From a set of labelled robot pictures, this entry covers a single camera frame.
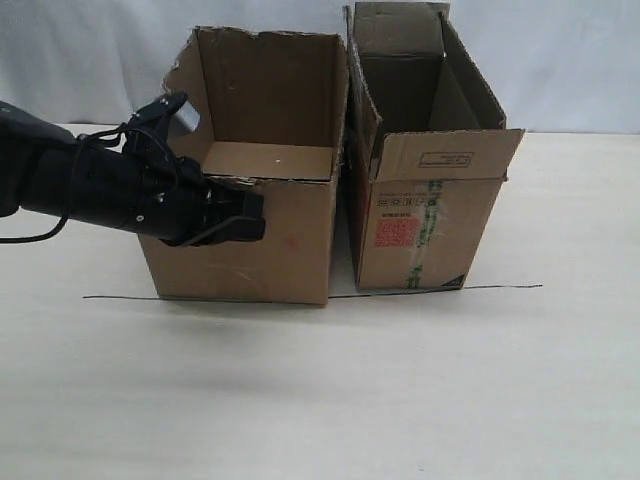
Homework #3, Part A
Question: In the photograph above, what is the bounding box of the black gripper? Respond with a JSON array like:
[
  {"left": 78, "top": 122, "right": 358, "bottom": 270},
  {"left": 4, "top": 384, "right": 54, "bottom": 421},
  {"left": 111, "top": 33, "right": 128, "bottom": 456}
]
[{"left": 122, "top": 157, "right": 266, "bottom": 246}]

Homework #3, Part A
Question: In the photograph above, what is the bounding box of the torn cardboard box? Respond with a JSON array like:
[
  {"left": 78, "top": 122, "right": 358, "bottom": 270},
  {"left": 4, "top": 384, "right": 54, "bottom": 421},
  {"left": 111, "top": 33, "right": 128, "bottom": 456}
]
[{"left": 140, "top": 26, "right": 349, "bottom": 305}]

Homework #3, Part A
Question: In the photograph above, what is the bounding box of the tall cardboard box with flaps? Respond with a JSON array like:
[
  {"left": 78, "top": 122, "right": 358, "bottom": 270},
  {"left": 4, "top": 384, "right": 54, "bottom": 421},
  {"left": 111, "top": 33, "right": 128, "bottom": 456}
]
[{"left": 344, "top": 1, "right": 524, "bottom": 291}]

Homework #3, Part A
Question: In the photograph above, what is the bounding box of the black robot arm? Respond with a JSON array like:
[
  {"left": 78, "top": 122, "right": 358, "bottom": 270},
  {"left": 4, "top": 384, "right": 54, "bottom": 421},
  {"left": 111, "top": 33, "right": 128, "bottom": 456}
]
[{"left": 1, "top": 92, "right": 266, "bottom": 247}]

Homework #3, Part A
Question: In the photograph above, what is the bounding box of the thin black line marker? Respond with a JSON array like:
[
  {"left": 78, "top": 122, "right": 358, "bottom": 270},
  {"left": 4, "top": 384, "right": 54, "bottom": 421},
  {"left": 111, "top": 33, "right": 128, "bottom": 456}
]
[{"left": 81, "top": 283, "right": 544, "bottom": 303}]

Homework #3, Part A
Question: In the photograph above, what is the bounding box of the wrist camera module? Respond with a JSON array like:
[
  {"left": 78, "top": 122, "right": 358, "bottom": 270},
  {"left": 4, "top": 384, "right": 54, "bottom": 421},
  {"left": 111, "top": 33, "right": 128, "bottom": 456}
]
[{"left": 129, "top": 91, "right": 201, "bottom": 139}]

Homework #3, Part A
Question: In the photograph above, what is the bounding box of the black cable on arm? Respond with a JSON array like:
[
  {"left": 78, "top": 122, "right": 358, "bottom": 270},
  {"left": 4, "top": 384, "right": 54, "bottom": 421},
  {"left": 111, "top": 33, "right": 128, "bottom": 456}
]
[{"left": 0, "top": 124, "right": 166, "bottom": 245}]

